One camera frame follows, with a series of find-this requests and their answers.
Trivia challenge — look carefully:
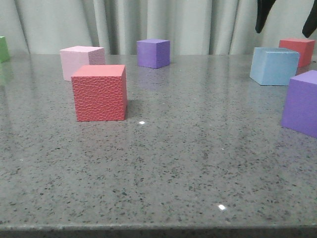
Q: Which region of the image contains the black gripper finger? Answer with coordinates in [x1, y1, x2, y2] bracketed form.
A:
[302, 1, 317, 38]
[255, 0, 275, 34]

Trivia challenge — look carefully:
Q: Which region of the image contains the light blue foam cube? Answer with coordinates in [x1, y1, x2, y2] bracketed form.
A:
[250, 47, 300, 86]

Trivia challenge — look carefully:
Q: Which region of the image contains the far red foam cube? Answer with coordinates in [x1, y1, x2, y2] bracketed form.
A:
[279, 38, 316, 67]

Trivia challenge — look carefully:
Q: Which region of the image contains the red foam cube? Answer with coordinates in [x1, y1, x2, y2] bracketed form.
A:
[279, 38, 316, 67]
[71, 64, 128, 121]

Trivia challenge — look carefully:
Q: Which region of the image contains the near purple foam cube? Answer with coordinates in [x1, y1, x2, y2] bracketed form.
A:
[281, 70, 317, 138]

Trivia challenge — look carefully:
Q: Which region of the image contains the purple foam cube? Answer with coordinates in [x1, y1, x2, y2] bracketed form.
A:
[136, 39, 170, 69]
[281, 70, 317, 138]

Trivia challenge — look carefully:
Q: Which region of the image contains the far purple foam cube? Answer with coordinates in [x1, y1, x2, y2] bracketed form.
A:
[136, 39, 170, 69]

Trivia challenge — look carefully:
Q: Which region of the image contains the near red foam cube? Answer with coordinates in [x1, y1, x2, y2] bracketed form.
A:
[71, 64, 128, 121]

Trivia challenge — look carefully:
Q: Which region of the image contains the pink foam cube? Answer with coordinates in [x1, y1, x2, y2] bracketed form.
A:
[59, 46, 106, 81]

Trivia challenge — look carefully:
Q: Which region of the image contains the grey-white curtain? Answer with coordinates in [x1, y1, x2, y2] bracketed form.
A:
[0, 0, 313, 55]

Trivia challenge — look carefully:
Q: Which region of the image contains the green foam cube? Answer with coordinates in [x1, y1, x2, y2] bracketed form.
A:
[0, 36, 10, 62]

